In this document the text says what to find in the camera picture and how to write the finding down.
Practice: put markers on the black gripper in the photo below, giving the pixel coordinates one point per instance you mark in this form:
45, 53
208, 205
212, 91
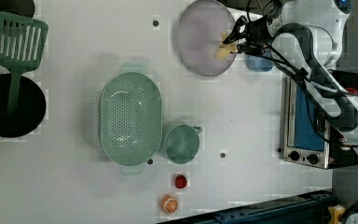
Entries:
256, 35

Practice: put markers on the yellow banana toy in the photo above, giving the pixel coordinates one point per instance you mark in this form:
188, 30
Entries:
224, 50

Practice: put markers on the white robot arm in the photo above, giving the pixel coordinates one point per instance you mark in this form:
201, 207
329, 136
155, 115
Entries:
305, 39

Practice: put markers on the grey round plate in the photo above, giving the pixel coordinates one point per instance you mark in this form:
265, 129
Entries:
198, 36

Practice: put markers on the blue small bowl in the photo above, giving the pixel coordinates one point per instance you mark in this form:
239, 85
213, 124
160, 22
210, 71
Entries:
259, 64

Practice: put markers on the red ketchup bottle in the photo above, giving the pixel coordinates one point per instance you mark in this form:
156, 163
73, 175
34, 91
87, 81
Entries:
352, 90

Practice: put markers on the silver toaster oven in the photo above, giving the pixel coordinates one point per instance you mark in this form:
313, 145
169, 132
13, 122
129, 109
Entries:
307, 138

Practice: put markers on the green measuring cup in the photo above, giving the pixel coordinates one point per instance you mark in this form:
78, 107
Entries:
182, 143

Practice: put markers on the green oval colander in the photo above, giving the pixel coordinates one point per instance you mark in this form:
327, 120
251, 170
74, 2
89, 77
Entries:
130, 119

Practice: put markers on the orange slice toy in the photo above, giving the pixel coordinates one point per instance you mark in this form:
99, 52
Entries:
169, 204

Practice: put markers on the black cylindrical container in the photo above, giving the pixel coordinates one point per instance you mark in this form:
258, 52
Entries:
20, 7

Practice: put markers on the black round pan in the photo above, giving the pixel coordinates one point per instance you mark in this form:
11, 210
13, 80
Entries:
28, 112

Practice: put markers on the green slotted spatula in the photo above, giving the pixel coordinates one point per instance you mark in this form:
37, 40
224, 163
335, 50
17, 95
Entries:
22, 41

